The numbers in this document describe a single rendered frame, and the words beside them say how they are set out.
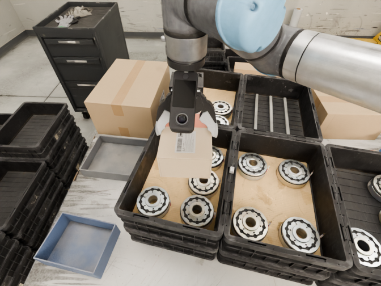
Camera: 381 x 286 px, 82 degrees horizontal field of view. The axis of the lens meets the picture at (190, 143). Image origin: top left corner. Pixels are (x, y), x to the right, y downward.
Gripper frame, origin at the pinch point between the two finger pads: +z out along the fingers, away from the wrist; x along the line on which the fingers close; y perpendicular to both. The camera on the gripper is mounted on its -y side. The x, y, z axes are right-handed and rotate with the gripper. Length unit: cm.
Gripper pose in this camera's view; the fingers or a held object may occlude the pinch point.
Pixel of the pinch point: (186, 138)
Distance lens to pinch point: 53.5
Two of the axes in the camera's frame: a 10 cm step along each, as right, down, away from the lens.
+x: -10.0, -0.3, 0.3
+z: 0.0, 6.8, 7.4
